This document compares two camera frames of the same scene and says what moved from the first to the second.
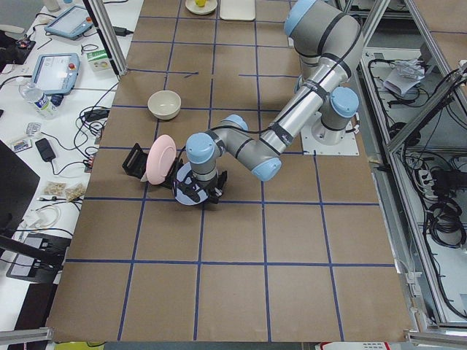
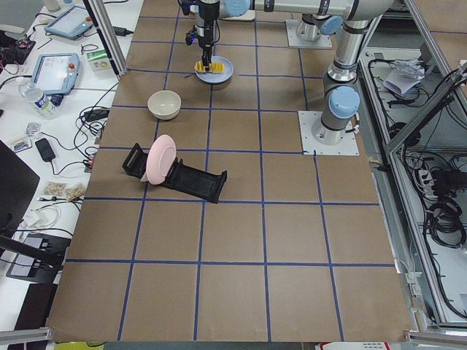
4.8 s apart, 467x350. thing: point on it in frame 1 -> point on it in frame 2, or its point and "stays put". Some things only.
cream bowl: (164, 105) stays put
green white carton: (98, 60) stays put
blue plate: (186, 190) -> (217, 78)
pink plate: (160, 159) stays put
